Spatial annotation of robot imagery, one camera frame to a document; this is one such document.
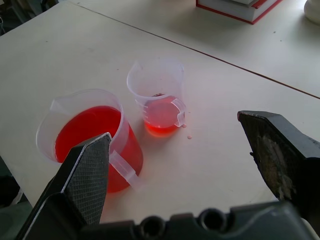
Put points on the small beaker with red liquid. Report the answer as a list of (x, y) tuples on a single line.
[(160, 112)]

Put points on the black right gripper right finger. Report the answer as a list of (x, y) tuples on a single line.
[(277, 150)]

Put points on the large beaker with red liquid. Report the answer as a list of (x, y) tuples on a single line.
[(85, 130)]

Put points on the white rounded ceramic object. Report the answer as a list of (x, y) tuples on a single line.
[(312, 10)]

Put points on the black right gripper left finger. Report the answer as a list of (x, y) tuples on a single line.
[(82, 180)]

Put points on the red and white book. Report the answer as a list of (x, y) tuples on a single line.
[(240, 8)]

